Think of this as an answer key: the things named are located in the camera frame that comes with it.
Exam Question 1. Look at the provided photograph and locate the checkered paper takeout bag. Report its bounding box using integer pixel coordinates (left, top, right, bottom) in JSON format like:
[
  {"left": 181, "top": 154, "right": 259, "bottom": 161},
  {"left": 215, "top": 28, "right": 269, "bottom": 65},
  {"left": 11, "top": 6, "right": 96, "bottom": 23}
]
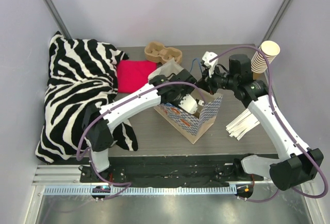
[{"left": 148, "top": 59, "right": 223, "bottom": 144}]

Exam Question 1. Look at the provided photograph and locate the white straws pile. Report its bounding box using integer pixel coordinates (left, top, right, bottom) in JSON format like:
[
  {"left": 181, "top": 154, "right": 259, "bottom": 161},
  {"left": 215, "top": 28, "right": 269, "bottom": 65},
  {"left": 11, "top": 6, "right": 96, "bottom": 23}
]
[{"left": 226, "top": 109, "right": 260, "bottom": 141}]

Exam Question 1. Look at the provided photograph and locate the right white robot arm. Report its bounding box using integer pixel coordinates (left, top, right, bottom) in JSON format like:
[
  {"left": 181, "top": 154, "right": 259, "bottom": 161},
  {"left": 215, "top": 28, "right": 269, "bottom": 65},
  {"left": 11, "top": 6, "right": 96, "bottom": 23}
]
[{"left": 197, "top": 51, "right": 324, "bottom": 191}]

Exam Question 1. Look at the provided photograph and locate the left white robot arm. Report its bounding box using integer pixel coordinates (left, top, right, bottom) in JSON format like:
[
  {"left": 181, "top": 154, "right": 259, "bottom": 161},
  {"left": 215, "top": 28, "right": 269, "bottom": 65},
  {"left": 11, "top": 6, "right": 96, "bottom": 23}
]
[{"left": 82, "top": 70, "right": 197, "bottom": 182}]

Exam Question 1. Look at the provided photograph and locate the stack of paper cups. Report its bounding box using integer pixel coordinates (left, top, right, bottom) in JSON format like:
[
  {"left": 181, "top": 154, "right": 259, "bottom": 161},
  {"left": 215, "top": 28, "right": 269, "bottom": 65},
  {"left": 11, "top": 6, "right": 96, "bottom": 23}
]
[{"left": 251, "top": 40, "right": 281, "bottom": 80}]

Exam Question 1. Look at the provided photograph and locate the pink folded cloth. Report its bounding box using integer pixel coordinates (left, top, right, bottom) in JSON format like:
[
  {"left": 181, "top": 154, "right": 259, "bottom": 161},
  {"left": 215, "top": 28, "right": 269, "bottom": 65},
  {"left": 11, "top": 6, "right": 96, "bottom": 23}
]
[{"left": 117, "top": 60, "right": 157, "bottom": 94}]

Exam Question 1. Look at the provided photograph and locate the cardboard cup carrier tray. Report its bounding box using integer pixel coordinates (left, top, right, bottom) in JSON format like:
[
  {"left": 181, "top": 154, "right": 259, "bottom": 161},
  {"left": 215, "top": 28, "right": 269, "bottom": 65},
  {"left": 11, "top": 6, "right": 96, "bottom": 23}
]
[{"left": 144, "top": 41, "right": 183, "bottom": 64}]

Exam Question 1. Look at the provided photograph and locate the zebra print pillow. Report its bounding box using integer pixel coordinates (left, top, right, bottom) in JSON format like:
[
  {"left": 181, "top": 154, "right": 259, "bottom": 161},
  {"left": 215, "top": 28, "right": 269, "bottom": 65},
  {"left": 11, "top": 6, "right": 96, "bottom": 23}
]
[{"left": 35, "top": 31, "right": 129, "bottom": 164}]

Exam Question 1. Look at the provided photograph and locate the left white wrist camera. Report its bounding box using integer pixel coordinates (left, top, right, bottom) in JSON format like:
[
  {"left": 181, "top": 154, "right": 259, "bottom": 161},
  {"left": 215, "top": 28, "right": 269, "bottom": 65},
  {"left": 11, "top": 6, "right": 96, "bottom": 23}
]
[{"left": 179, "top": 94, "right": 205, "bottom": 115}]

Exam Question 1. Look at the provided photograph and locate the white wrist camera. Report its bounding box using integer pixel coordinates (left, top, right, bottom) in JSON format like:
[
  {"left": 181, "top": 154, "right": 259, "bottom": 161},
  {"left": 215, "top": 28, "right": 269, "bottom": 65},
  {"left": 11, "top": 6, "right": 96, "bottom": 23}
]
[
  {"left": 202, "top": 51, "right": 218, "bottom": 77},
  {"left": 179, "top": 94, "right": 205, "bottom": 115}
]

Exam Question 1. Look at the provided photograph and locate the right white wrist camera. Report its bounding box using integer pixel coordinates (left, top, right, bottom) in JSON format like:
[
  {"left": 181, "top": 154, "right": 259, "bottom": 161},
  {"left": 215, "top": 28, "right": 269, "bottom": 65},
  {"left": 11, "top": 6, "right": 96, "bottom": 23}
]
[{"left": 202, "top": 51, "right": 218, "bottom": 77}]

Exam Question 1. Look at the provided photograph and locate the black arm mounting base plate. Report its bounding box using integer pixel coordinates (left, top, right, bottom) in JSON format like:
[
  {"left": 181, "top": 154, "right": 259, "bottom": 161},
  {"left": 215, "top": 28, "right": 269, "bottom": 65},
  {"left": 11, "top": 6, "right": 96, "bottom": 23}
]
[{"left": 78, "top": 155, "right": 263, "bottom": 188}]

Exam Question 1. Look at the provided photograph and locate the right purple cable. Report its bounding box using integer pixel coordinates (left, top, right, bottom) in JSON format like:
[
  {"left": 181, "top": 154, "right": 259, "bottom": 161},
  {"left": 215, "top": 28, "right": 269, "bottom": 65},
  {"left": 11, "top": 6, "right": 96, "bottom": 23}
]
[{"left": 210, "top": 45, "right": 327, "bottom": 203}]

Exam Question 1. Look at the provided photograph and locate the white slotted cable duct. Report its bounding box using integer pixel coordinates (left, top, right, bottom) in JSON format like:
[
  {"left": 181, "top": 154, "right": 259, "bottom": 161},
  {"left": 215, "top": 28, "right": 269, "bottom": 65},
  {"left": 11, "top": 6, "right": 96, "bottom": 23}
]
[{"left": 43, "top": 185, "right": 237, "bottom": 196}]

